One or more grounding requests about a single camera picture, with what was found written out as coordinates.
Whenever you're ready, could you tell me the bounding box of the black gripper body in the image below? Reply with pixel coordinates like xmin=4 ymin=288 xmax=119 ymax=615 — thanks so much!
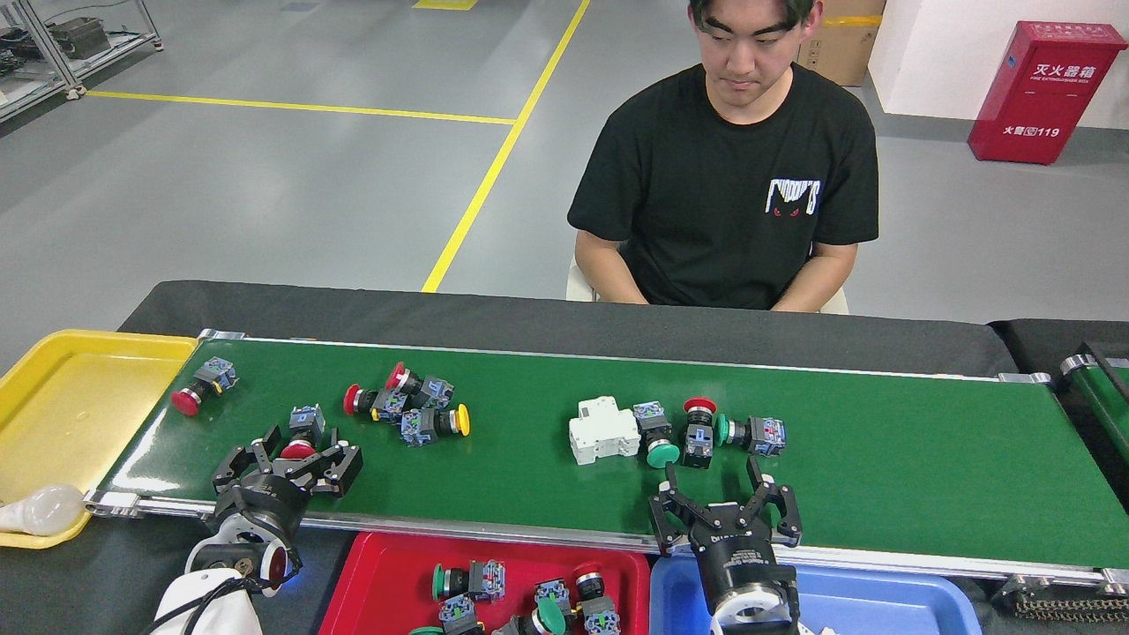
xmin=697 ymin=520 xmax=799 ymax=618
xmin=214 ymin=476 xmax=311 ymax=552

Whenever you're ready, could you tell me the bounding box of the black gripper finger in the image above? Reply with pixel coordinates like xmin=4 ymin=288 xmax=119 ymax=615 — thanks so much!
xmin=648 ymin=463 xmax=720 ymax=552
xmin=741 ymin=454 xmax=804 ymax=548
xmin=213 ymin=427 xmax=283 ymax=493
xmin=287 ymin=430 xmax=364 ymax=497

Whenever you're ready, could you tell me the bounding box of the yellow push button switch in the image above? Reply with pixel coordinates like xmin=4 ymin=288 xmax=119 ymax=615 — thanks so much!
xmin=400 ymin=402 xmax=472 ymax=448

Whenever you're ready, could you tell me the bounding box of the green conveyor belt long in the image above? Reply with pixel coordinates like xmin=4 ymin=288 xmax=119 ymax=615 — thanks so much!
xmin=84 ymin=329 xmax=1129 ymax=592

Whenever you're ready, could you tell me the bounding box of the red plastic tray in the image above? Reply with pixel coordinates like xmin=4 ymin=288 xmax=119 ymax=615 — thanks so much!
xmin=318 ymin=531 xmax=652 ymax=635

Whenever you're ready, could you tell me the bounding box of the blue plastic tray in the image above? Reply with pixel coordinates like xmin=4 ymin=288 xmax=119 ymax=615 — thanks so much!
xmin=649 ymin=551 xmax=984 ymax=635

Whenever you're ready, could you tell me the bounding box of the yellow plastic tray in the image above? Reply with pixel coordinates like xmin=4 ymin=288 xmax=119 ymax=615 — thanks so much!
xmin=0 ymin=330 xmax=199 ymax=549

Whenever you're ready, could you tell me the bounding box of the green conveyor belt short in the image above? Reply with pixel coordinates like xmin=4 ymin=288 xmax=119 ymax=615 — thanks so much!
xmin=1060 ymin=342 xmax=1129 ymax=468

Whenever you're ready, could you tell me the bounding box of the white light bulb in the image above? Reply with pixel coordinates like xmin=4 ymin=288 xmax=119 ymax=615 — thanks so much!
xmin=0 ymin=483 xmax=86 ymax=536

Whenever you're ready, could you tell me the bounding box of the grey office chair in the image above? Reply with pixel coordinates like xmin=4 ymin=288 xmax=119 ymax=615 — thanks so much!
xmin=564 ymin=256 xmax=849 ymax=316

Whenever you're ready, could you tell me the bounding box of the person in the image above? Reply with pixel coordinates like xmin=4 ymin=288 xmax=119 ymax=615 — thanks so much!
xmin=566 ymin=0 xmax=880 ymax=314

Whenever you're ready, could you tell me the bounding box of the black metal guide bar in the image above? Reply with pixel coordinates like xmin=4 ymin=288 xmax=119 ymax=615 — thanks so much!
xmin=1083 ymin=342 xmax=1129 ymax=389

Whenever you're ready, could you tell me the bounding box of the dark equipment box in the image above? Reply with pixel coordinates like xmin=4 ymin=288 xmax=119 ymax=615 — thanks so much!
xmin=49 ymin=16 xmax=116 ymax=61

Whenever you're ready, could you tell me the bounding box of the cardboard box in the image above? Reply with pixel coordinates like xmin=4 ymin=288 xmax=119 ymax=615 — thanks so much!
xmin=796 ymin=0 xmax=886 ymax=87

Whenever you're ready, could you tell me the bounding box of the red fire extinguisher box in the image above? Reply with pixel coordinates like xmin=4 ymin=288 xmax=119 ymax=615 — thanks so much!
xmin=967 ymin=21 xmax=1128 ymax=166

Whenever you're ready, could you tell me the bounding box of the conveyor drive chain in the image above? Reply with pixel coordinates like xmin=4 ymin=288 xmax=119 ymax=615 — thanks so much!
xmin=1013 ymin=589 xmax=1129 ymax=618

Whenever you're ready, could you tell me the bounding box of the metal frame rack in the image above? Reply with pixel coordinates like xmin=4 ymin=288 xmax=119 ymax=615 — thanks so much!
xmin=0 ymin=0 xmax=164 ymax=123

